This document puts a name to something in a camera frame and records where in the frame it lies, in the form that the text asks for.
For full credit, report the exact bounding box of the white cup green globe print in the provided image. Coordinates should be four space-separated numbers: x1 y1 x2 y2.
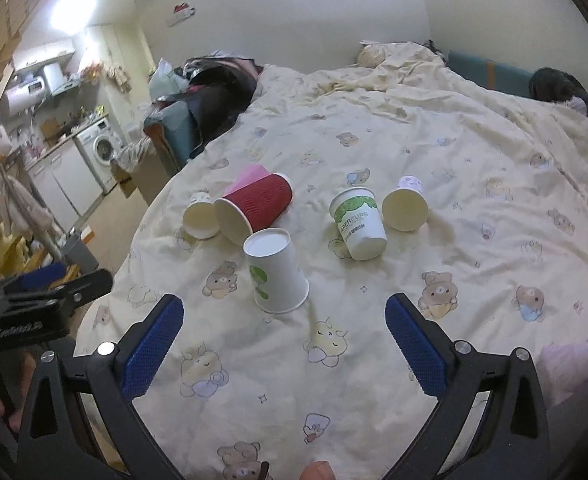
243 228 310 314

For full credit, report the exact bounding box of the small cream patterned paper cup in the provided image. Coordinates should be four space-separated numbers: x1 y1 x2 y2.
182 191 220 240

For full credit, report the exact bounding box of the red ribbed paper cup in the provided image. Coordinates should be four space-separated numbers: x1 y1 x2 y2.
213 174 294 246

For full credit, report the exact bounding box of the pink paper cup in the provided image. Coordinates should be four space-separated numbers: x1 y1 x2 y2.
222 164 270 196

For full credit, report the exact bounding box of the small lilac paper cup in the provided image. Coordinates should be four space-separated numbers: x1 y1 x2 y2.
382 176 429 232

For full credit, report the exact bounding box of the white cup green leaf print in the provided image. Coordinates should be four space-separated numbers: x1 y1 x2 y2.
330 186 387 261

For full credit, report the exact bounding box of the person's left hand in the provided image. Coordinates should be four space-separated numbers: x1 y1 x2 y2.
0 349 36 434

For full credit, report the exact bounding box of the person's right hand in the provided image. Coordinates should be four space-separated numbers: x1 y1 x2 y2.
299 460 336 480

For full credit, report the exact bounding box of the pink fluffy blanket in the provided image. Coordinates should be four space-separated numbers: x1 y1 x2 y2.
536 339 588 408

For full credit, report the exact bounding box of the white washing machine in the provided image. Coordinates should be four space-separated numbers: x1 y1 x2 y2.
74 117 123 195

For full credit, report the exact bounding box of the white water heater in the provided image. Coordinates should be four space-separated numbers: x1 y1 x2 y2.
0 76 47 117

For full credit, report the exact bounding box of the cream bear print duvet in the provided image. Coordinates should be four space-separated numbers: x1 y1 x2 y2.
76 44 588 479

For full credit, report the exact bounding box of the white plastic bag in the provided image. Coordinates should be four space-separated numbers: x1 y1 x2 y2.
149 58 189 101

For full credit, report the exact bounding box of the black clothes pile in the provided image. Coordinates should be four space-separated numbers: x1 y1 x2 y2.
183 55 263 131

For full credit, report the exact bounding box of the dark clothing on bed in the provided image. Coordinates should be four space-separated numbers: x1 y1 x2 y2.
528 67 588 117

